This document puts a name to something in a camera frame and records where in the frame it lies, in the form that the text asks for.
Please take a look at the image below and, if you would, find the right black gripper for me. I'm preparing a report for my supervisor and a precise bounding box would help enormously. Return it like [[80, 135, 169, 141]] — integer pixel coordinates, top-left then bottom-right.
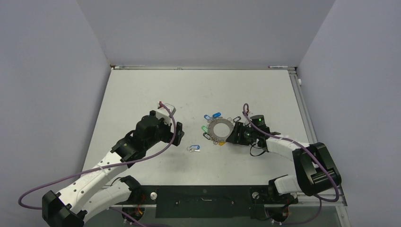
[[227, 122, 258, 145]]

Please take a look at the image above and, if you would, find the black tagged key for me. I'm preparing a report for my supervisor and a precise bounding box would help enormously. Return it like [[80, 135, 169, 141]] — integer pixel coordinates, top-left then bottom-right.
[[233, 116, 241, 122]]

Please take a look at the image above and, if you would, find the green key tag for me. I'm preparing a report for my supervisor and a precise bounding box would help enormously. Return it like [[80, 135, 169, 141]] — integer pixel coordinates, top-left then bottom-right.
[[201, 125, 208, 133]]

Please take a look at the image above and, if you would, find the black key tag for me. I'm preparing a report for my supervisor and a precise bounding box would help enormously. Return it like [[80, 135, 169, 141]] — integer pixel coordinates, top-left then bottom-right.
[[203, 132, 211, 140]]

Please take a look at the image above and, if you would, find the grey metal keyring disc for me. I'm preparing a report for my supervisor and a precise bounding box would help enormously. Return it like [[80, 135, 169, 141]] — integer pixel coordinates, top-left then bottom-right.
[[207, 118, 234, 142]]

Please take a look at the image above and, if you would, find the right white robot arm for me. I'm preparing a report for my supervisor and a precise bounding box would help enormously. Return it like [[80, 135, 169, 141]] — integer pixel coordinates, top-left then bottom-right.
[[226, 115, 342, 202]]

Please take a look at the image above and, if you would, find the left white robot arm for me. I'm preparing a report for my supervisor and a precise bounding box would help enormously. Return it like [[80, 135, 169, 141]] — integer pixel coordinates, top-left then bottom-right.
[[42, 109, 184, 227]]

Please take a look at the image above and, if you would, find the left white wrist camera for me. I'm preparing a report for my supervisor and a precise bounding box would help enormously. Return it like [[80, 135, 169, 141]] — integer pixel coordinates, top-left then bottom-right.
[[156, 102, 176, 126]]

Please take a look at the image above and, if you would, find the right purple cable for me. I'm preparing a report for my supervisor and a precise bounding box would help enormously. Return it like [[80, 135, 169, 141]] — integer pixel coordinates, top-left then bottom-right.
[[243, 103, 340, 203]]

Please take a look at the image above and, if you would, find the purple cable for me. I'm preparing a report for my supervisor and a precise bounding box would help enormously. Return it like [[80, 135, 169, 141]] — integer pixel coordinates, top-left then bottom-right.
[[18, 102, 177, 210], [243, 103, 340, 203]]

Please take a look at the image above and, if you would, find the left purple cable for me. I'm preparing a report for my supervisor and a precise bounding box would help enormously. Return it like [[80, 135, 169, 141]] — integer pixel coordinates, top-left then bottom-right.
[[18, 102, 177, 210]]

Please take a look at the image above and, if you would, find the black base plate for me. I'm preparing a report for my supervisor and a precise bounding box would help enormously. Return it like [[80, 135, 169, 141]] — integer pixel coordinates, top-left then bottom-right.
[[121, 185, 298, 219]]

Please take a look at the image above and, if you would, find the aluminium back rail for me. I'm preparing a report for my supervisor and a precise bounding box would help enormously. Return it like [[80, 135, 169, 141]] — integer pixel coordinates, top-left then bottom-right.
[[111, 65, 297, 71]]

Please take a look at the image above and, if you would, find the aluminium rail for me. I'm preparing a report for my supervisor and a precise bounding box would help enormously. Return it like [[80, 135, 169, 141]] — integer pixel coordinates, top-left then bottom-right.
[[111, 65, 297, 71], [288, 67, 347, 206]]

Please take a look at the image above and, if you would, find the aluminium right rail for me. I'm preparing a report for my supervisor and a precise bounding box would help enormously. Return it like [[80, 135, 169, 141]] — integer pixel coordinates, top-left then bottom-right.
[[288, 67, 347, 206]]

